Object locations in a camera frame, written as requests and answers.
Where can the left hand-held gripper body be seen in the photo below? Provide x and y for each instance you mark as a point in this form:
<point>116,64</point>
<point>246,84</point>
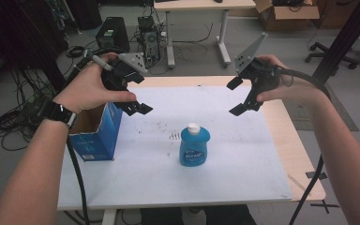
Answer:
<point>123,69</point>

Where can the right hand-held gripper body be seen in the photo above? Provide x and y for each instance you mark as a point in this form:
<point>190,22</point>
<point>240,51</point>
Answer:
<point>256,70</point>

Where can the blue cardboard box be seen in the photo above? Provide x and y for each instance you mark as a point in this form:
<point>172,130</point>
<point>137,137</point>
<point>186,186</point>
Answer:
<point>97,131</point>

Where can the blue dish soap bottle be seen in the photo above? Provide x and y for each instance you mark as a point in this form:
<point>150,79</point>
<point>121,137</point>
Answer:
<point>194,145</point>

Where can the person's right hand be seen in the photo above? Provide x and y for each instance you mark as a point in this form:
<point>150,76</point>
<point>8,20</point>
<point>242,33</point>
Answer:
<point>286,82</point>

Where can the person's left hand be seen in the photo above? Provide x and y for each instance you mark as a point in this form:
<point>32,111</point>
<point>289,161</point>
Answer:
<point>90,84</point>

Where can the black computer tower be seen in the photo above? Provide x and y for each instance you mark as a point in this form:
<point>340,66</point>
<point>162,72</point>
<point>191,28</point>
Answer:
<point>112,34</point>

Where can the open computer tower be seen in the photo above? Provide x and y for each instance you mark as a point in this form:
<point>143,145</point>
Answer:
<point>149,39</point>

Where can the white mat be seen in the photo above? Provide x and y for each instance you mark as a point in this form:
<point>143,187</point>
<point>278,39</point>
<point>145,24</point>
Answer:
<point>181,150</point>

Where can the brown cardboard box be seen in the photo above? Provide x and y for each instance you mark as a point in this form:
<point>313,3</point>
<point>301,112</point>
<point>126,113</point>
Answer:
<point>289,14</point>

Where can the white desk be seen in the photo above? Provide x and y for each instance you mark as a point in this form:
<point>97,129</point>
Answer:
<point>200,18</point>

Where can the black wristwatch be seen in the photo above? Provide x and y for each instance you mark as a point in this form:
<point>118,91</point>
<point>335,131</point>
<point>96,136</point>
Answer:
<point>59,113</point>

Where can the black office chair base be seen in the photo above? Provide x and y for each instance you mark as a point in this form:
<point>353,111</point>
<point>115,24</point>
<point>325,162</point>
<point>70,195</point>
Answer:
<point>331,54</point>

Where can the black metal stand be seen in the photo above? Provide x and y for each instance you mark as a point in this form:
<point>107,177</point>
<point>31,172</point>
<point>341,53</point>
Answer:
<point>343,40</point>

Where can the black tape strip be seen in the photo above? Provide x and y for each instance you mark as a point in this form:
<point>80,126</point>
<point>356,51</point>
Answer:
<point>316,175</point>

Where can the black tape cross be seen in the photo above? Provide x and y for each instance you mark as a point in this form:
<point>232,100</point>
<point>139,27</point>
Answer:
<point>324,206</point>

